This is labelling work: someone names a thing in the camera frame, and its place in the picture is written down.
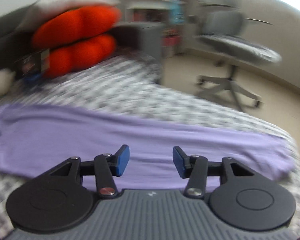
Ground blue patterned bag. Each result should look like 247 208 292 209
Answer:
170 1 187 25

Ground purple pants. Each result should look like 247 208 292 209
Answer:
0 104 296 193

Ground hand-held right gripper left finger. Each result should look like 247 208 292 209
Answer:
50 144 130 197

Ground white shelf unit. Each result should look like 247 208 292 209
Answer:
125 0 188 58

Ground blue phone stand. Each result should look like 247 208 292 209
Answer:
24 72 43 84

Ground grey sofa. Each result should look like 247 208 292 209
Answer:
0 5 164 85

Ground white pillow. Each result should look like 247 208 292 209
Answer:
23 0 120 28

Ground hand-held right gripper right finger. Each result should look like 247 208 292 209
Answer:
173 146 255 197

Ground grey office chair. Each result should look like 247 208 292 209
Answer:
190 0 283 110

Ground white plush toy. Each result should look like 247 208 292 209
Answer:
0 69 16 99

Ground smartphone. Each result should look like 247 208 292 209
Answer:
14 49 51 80

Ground orange knitted cushion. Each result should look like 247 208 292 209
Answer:
31 5 123 78

